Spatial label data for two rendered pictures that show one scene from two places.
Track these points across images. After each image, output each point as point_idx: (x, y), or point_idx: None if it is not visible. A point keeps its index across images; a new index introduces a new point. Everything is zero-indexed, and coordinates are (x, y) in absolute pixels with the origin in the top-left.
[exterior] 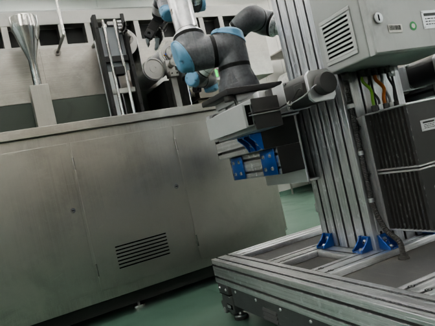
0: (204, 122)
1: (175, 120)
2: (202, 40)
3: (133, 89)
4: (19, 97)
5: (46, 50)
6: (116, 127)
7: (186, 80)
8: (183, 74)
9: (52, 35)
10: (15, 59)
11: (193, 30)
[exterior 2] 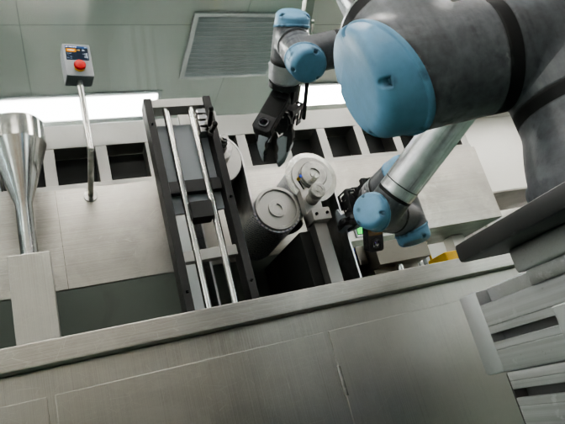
0: (406, 318)
1: (336, 317)
2: (456, 5)
3: (233, 250)
4: (5, 288)
5: (70, 192)
6: (187, 344)
7: (356, 215)
8: (340, 217)
9: (86, 168)
10: (7, 211)
11: None
